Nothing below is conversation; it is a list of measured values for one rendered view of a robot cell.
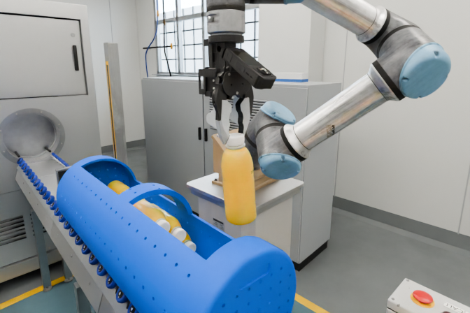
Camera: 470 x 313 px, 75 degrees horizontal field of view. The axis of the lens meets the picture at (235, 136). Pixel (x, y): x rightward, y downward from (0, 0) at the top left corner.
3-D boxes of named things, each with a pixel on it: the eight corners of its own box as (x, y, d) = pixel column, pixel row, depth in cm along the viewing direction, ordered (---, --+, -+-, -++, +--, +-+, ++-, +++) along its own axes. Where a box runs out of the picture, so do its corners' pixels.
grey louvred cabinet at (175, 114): (182, 184, 419) (177, 76, 387) (329, 246, 275) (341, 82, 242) (147, 196, 381) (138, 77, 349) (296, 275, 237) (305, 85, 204)
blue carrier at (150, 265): (131, 212, 135) (129, 149, 129) (294, 340, 72) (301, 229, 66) (59, 234, 116) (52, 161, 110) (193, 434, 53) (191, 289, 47)
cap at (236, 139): (222, 145, 63) (222, 137, 62) (230, 140, 66) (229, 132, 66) (240, 147, 61) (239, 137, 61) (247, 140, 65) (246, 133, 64)
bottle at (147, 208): (121, 217, 95) (148, 241, 82) (123, 195, 94) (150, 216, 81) (142, 213, 99) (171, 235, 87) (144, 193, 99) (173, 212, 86)
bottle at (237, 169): (220, 223, 67) (212, 147, 62) (233, 208, 73) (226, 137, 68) (250, 228, 64) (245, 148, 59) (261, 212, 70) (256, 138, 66)
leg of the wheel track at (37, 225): (51, 285, 226) (38, 206, 212) (53, 289, 222) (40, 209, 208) (42, 288, 222) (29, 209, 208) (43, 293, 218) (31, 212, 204)
